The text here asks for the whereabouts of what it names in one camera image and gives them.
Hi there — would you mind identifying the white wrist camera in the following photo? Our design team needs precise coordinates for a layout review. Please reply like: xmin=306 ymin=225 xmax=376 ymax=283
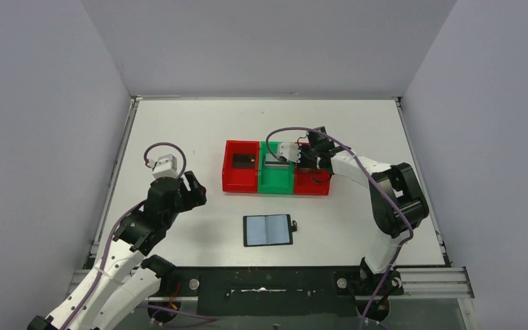
xmin=276 ymin=142 xmax=301 ymax=164
xmin=146 ymin=154 xmax=179 ymax=179

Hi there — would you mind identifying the green plastic bin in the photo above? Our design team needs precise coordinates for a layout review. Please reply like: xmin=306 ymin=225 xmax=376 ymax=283
xmin=257 ymin=141 xmax=294 ymax=195

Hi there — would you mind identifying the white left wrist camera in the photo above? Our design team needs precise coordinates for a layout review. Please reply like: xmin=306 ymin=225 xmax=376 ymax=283
xmin=146 ymin=154 xmax=179 ymax=179

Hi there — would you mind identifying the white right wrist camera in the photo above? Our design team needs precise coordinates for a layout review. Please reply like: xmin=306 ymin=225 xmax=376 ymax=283
xmin=276 ymin=142 xmax=301 ymax=164

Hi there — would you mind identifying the red plastic bin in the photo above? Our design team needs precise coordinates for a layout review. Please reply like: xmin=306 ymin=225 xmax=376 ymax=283
xmin=293 ymin=143 xmax=331 ymax=196
xmin=221 ymin=140 xmax=261 ymax=193

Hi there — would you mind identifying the aluminium frame rail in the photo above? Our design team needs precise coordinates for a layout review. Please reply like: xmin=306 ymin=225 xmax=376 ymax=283
xmin=66 ymin=267 xmax=474 ymax=299

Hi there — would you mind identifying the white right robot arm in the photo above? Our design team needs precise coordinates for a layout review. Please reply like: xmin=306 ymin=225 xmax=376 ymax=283
xmin=306 ymin=127 xmax=429 ymax=294

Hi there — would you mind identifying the left red plastic bin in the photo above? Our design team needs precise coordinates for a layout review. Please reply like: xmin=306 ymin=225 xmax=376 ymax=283
xmin=221 ymin=140 xmax=261 ymax=193

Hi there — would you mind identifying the black credit card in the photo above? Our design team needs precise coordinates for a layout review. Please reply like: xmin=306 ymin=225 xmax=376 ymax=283
xmin=232 ymin=153 xmax=256 ymax=169

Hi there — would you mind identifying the right red plastic bin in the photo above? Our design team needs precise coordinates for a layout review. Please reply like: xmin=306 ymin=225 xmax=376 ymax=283
xmin=293 ymin=143 xmax=331 ymax=196

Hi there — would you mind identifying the black leather card holder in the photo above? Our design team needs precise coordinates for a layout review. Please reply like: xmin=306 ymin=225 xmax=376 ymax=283
xmin=243 ymin=214 xmax=298 ymax=248

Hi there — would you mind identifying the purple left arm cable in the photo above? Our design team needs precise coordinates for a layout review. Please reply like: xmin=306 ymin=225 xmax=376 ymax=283
xmin=58 ymin=142 xmax=188 ymax=330

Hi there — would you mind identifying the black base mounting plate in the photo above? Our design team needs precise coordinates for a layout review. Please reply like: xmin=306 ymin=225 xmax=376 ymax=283
xmin=129 ymin=266 xmax=404 ymax=318

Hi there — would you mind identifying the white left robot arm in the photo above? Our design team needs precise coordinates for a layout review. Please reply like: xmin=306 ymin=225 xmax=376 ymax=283
xmin=27 ymin=170 xmax=207 ymax=329

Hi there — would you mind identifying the silver card in bin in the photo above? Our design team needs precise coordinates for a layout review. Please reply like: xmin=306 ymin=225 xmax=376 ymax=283
xmin=263 ymin=153 xmax=290 ymax=170

